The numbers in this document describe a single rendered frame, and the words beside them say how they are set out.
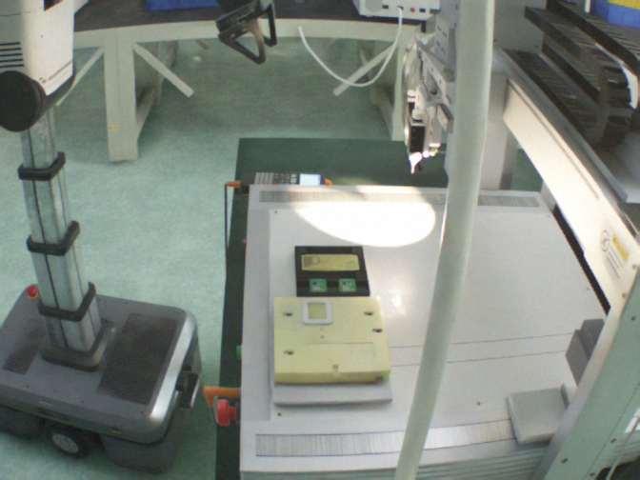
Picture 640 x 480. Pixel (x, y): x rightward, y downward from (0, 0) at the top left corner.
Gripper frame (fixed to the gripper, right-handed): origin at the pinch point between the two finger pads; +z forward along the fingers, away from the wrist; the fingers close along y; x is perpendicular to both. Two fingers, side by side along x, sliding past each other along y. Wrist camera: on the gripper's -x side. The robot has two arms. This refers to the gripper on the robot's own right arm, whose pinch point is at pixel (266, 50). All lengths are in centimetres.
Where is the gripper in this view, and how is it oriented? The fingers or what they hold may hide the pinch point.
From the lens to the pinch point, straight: 107.3
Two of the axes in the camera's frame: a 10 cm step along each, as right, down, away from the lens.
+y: 1.3, -5.4, 8.3
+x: -8.7, 3.4, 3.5
